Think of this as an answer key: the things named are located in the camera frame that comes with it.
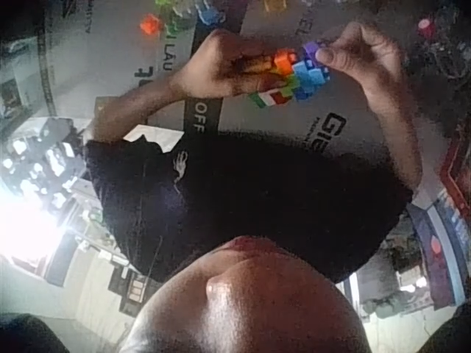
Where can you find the person's left hand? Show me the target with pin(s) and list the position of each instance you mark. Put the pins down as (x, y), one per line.
(209, 73)

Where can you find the person's right hand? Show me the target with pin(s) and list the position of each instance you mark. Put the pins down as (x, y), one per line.
(375, 55)

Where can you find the multicolour toy block assembly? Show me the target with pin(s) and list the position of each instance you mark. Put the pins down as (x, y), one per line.
(300, 75)

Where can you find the blue toy block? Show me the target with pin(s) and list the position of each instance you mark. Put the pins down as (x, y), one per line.
(211, 16)

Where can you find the yellow toy block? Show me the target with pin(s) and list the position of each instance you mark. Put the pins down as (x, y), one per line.
(276, 5)

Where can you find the green toy block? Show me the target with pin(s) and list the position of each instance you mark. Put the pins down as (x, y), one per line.
(176, 18)

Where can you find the orange toy block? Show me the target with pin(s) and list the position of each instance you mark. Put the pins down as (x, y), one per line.
(151, 25)

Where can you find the white paper piece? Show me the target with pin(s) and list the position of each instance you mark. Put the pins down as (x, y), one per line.
(162, 138)

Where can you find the white printed banner mat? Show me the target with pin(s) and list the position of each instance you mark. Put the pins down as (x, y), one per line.
(110, 55)

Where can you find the cluttered shelf with goods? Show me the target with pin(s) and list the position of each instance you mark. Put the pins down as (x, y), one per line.
(40, 162)

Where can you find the red framed board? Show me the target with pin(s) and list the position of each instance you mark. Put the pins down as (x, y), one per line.
(458, 162)

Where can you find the blue printed banner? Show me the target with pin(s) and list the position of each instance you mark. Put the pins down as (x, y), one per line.
(441, 250)

